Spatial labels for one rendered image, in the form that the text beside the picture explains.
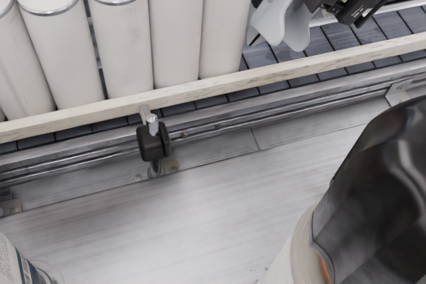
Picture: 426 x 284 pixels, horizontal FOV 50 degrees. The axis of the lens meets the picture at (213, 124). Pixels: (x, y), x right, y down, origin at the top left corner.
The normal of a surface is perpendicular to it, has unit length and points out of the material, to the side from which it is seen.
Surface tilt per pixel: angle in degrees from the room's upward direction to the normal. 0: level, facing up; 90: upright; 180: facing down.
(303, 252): 1
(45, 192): 0
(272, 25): 63
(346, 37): 0
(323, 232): 90
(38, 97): 90
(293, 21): 57
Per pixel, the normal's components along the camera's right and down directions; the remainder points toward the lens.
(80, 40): 0.86, 0.47
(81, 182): 0.07, -0.54
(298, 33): -0.73, -0.05
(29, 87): 0.70, 0.63
